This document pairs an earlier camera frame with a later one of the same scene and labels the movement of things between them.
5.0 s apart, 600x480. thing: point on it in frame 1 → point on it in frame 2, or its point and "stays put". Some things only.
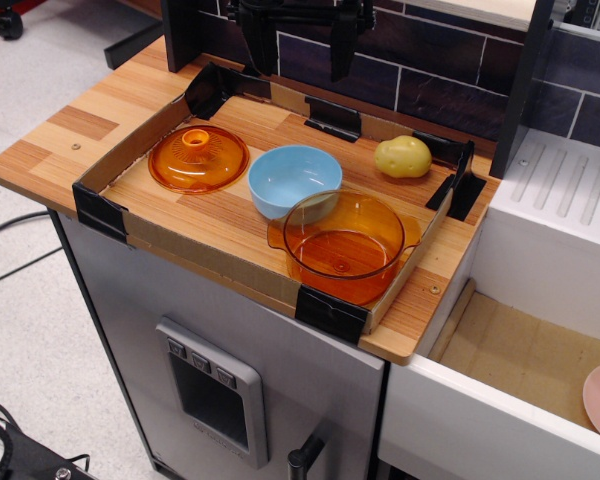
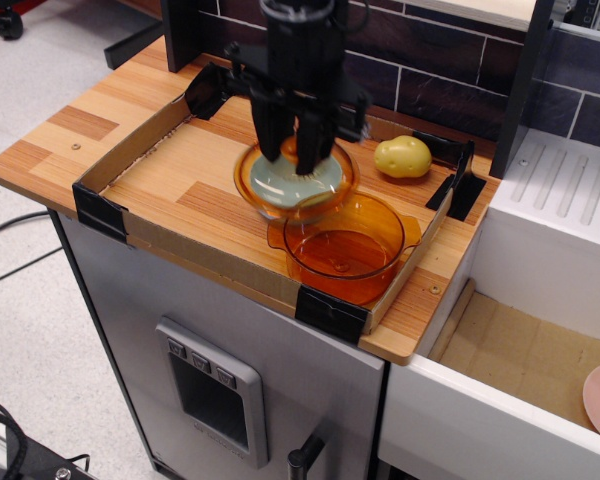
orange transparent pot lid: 199,159 → 349,170
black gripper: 259,21 → 303,60
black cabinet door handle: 301,460 stays put
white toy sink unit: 497,390 stays put
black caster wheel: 9,24 stays put
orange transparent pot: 346,244 stays put
